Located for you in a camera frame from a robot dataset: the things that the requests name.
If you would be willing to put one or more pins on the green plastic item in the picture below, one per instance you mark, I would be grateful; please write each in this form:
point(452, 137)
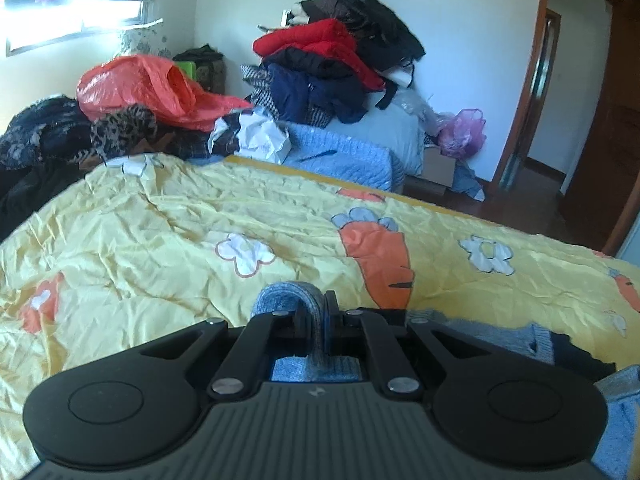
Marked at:
point(186, 69)

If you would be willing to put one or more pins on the pink plastic bag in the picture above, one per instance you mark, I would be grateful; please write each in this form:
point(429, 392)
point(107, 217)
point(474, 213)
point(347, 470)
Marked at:
point(462, 135)

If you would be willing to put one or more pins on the checked cloth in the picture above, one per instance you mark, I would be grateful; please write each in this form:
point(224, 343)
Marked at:
point(257, 85)

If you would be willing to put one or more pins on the white crumpled plastic bag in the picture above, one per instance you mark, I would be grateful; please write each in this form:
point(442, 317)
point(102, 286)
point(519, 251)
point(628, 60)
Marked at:
point(260, 137)

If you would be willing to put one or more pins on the dark olive bag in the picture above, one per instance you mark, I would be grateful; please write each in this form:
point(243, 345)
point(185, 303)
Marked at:
point(205, 65)

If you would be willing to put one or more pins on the blue quilted blanket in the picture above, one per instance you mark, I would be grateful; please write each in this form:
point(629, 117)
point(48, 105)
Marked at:
point(345, 160)

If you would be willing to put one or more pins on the blue cloth on floor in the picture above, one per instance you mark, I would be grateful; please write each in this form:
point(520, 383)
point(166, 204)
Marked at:
point(467, 182)

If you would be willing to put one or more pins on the wooden door frame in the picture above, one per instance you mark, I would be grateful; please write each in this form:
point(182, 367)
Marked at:
point(520, 85)

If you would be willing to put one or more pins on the clear plastic bag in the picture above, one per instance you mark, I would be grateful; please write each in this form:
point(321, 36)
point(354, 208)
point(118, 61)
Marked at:
point(417, 107)

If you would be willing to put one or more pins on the leopard print cloth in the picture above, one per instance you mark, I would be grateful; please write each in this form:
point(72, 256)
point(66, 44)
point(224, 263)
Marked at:
point(122, 132)

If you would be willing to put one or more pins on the bright window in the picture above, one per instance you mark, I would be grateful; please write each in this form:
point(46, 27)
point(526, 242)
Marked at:
point(70, 25)

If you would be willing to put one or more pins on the black garment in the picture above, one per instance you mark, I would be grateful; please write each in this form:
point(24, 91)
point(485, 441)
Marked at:
point(375, 20)

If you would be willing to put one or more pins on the pale blue bed cover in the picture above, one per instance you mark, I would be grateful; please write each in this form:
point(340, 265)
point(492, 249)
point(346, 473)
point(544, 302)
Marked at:
point(395, 135)

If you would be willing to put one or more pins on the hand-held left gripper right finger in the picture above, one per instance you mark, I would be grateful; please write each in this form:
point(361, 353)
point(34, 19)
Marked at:
point(380, 352)

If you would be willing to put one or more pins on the navy jacket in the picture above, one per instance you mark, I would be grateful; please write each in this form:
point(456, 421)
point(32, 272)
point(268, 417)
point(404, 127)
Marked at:
point(310, 85)

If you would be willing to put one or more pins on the black floral cloth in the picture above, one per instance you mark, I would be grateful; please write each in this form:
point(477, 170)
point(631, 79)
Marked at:
point(40, 130)

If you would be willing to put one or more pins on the grey sweater with navy sleeves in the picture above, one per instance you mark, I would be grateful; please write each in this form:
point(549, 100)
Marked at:
point(280, 297)

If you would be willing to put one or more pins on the orange plastic bag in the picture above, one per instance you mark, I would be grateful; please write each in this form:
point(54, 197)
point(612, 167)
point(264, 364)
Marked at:
point(135, 87)

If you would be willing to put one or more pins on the yellow carrot print bedsheet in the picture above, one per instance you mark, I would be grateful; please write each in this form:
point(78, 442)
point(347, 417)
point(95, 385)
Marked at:
point(150, 240)

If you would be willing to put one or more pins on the dark cloth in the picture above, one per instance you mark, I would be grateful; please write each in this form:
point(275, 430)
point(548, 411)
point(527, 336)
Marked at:
point(30, 195)

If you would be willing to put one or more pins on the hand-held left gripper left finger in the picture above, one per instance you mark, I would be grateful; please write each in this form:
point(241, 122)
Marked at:
point(260, 342)

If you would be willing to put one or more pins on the brown wooden door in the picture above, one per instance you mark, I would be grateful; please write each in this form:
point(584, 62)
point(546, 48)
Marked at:
point(607, 125)

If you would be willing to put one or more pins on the white garment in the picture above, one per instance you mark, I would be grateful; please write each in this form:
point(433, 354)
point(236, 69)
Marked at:
point(400, 75)

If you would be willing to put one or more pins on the cardboard box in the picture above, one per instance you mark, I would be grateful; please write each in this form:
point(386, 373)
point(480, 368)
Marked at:
point(435, 170)

